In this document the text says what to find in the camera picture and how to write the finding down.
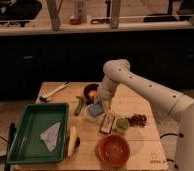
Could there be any orange fruit in bowl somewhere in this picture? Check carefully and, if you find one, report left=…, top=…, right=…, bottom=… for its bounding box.
left=88, top=90, right=94, bottom=100

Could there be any green plastic tray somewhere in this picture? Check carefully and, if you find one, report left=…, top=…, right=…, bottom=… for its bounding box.
left=7, top=103, right=69, bottom=164

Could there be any green cucumber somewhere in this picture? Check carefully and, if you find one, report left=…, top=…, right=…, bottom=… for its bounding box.
left=74, top=96, right=85, bottom=116

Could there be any grey folded cloth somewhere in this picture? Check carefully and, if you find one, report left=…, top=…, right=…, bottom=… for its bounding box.
left=40, top=122, right=61, bottom=152

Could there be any black cable on floor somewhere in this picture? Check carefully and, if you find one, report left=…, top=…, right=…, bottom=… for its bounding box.
left=159, top=131, right=179, bottom=141

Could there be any dark brown bowl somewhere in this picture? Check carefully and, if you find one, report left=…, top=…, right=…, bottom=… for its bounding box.
left=83, top=84, right=98, bottom=105

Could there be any blue sponge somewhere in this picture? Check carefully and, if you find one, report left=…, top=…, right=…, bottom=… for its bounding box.
left=88, top=104, right=103, bottom=117

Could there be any green cup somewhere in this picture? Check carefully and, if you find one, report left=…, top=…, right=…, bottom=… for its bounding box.
left=115, top=118, right=130, bottom=134

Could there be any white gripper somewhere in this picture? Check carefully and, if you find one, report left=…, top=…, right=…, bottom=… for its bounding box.
left=93, top=77, right=119, bottom=113

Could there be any yellow banana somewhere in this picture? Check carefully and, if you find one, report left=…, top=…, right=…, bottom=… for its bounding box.
left=67, top=126, right=78, bottom=157

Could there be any black office chair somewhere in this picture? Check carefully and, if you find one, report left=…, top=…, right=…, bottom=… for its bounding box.
left=0, top=0, right=42, bottom=27

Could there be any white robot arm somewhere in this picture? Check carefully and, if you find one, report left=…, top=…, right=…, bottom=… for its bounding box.
left=95, top=59, right=194, bottom=171

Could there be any brown grape bunch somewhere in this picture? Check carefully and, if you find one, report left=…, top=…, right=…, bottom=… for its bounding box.
left=127, top=114, right=147, bottom=127

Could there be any orange red plate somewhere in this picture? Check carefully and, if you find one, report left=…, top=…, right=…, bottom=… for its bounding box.
left=95, top=134, right=130, bottom=168

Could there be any white paper cup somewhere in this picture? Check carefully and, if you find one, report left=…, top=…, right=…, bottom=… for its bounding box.
left=83, top=104, right=103, bottom=122

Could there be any red object on shelf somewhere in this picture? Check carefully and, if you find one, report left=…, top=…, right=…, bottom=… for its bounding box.
left=69, top=16, right=81, bottom=25

